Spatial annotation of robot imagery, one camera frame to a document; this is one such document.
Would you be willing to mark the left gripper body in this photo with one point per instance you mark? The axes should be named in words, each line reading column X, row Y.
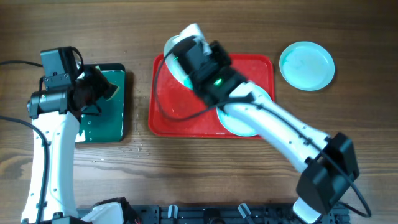
column 93, row 83

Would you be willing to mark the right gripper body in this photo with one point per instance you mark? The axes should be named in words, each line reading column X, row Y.
column 216, row 56

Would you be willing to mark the green dish sponge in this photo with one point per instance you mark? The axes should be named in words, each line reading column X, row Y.
column 111, row 91

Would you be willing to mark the white round plate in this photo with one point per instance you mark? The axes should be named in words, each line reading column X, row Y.
column 173, row 65

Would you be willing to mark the light blue plate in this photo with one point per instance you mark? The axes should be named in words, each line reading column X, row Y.
column 234, row 125
column 307, row 66

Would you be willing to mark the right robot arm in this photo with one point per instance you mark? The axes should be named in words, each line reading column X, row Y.
column 328, row 166

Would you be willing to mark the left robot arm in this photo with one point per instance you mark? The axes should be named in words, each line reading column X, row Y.
column 56, row 117

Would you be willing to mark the black tray with green water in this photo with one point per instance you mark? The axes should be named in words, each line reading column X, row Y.
column 104, row 122

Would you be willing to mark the red plastic tray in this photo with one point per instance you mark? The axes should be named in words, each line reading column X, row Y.
column 180, row 102

